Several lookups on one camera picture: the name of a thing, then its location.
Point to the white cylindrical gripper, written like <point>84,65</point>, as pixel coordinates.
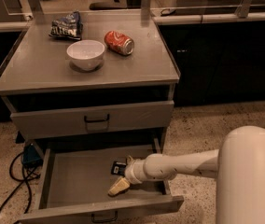
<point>132,171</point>

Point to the dark blue rxbar wrapper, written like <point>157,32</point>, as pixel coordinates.
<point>118,168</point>

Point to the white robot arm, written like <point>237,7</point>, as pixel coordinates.
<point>238,168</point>

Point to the open middle drawer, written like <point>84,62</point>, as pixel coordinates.
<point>76,179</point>

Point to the closed top drawer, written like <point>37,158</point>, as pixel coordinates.
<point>94,119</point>

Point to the grey drawer cabinet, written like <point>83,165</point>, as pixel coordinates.
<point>121,82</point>

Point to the dark counter cabinet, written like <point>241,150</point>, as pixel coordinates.
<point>218,62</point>

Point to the blue power box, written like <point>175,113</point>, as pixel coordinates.
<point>32,156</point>

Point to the white ceramic bowl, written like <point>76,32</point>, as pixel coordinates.
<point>86,54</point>

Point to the red soda can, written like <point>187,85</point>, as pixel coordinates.
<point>120,43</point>

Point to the blue chip bag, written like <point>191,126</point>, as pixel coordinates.
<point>69,26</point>

